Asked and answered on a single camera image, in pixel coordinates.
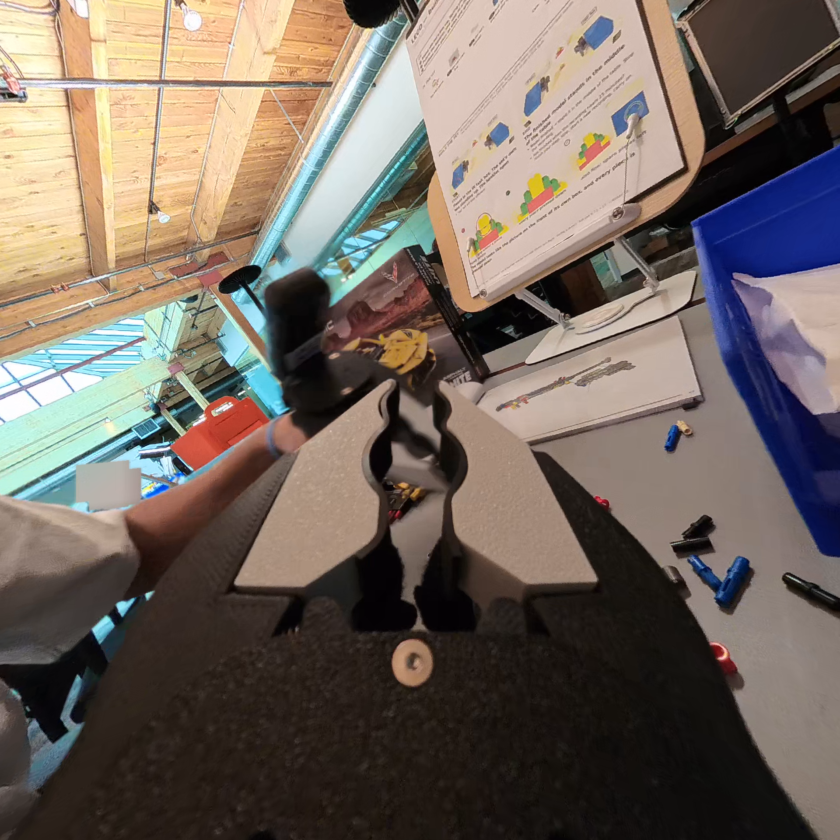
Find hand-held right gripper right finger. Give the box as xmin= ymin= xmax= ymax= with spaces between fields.
xmin=433 ymin=381 xmax=600 ymax=614

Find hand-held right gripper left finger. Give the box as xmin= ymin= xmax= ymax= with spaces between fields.
xmin=233 ymin=378 xmax=401 ymax=611

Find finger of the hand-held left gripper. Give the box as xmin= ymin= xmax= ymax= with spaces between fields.
xmin=386 ymin=392 xmax=455 ymax=494

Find person's left forearm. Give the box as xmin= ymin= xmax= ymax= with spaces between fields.
xmin=125 ymin=413 xmax=309 ymax=599

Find black lego set box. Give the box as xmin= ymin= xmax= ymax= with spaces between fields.
xmin=325 ymin=246 xmax=491 ymax=392

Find lego instruction booklet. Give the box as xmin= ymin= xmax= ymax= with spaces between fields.
xmin=486 ymin=318 xmax=704 ymax=445

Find pile of mixed lego pins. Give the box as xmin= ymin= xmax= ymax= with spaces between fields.
xmin=594 ymin=495 xmax=840 ymax=616

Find red orange box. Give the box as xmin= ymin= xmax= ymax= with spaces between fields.
xmin=171 ymin=395 xmax=271 ymax=471

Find stack of blue plastic bins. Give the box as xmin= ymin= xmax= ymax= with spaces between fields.
xmin=692 ymin=144 xmax=840 ymax=560

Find white printed instruction sheet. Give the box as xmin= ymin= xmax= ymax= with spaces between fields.
xmin=406 ymin=0 xmax=688 ymax=301

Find crumpled white paper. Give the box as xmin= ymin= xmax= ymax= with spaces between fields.
xmin=731 ymin=262 xmax=840 ymax=416

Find dark framed screen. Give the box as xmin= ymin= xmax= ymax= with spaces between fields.
xmin=676 ymin=0 xmax=840 ymax=130

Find metal ceiling duct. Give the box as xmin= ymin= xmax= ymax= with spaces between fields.
xmin=233 ymin=13 xmax=429 ymax=311

